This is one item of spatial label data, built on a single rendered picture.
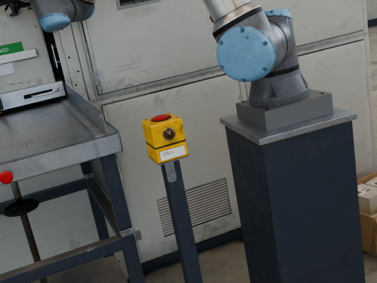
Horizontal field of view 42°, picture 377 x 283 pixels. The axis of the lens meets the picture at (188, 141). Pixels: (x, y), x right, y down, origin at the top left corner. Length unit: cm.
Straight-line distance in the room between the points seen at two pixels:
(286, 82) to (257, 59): 22
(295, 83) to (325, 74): 96
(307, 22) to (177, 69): 66
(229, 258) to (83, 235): 66
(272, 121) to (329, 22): 107
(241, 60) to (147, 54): 80
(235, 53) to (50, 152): 55
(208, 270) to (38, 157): 114
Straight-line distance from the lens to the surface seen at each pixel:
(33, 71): 204
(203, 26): 213
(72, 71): 201
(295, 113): 149
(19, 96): 203
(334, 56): 249
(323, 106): 154
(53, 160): 135
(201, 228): 232
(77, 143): 135
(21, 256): 218
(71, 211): 213
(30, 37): 203
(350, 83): 256
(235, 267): 224
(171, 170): 121
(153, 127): 115
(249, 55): 130
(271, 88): 150
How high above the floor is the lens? 119
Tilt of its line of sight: 17 degrees down
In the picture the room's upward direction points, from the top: 11 degrees counter-clockwise
